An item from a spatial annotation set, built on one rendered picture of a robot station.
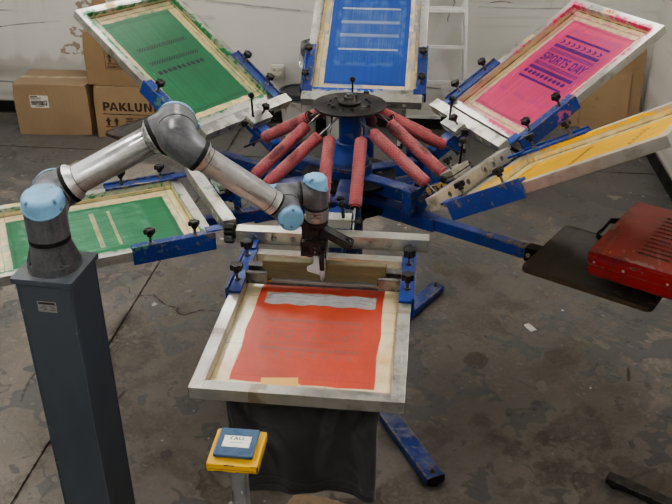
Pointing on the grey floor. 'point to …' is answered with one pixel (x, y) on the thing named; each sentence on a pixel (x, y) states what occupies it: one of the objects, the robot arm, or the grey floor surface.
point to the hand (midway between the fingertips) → (324, 274)
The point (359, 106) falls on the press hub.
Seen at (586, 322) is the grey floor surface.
